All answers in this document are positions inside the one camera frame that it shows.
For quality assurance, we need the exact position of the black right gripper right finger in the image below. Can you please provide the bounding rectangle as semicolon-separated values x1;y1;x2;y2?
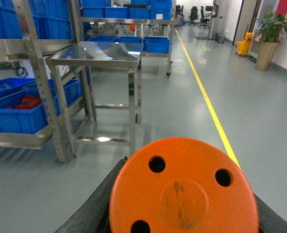
254;193;287;233

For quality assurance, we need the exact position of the stainless steel table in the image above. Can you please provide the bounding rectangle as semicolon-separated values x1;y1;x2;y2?
46;41;143;154

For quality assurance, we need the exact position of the yellow mop bucket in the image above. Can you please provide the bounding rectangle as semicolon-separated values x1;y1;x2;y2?
236;33;253;56

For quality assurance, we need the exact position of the steel shelf rack far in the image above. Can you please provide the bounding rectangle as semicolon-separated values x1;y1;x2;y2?
68;0;179;77

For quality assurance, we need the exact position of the black office chair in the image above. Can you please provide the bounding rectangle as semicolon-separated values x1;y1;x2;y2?
189;6;199;26

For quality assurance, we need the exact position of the orange cylindrical cap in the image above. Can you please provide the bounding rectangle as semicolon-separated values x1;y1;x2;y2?
109;137;259;233

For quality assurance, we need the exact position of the blue bin with red parts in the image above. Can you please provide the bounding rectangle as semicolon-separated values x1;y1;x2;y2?
0;79;83;135

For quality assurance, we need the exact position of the red parts pile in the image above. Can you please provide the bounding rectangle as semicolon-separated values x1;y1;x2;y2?
5;94;42;110

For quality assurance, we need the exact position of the steel shelf rack near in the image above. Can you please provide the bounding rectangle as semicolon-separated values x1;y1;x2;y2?
0;0;98;164

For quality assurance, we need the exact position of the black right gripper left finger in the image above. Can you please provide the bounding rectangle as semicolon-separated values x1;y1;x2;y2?
56;156;128;233

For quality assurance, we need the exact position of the plant in gold pot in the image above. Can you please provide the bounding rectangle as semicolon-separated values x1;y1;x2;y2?
255;12;287;71

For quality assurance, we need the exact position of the steel shelf rack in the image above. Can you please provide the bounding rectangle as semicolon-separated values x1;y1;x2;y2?
68;0;179;77
0;0;98;164

